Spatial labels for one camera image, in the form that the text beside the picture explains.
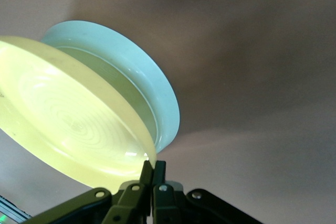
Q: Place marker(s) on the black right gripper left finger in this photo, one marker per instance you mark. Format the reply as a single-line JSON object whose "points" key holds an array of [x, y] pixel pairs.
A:
{"points": [[131, 203]]}

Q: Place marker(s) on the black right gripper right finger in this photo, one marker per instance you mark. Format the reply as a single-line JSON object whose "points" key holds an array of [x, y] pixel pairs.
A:
{"points": [[168, 205]]}

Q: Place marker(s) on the yellow round plate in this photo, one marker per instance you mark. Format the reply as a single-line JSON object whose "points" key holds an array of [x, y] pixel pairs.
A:
{"points": [[65, 119]]}

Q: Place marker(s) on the light green round plate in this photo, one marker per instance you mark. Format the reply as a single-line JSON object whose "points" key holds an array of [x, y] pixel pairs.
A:
{"points": [[157, 85]]}

